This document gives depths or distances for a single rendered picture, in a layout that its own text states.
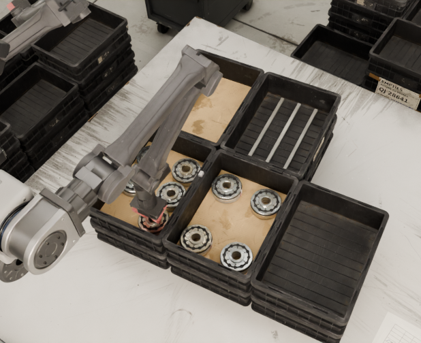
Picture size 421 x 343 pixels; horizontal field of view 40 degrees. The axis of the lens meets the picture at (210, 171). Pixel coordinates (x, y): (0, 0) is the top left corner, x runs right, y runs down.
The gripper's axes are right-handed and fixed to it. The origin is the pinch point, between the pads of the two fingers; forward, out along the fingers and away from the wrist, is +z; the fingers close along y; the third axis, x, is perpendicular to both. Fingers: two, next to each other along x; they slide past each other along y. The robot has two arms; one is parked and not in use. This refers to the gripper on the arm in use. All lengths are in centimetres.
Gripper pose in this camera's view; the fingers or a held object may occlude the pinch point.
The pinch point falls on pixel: (152, 218)
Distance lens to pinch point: 188.3
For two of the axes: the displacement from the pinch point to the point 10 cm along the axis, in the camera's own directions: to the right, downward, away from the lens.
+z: 0.7, 5.9, 8.1
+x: -4.8, 7.3, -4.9
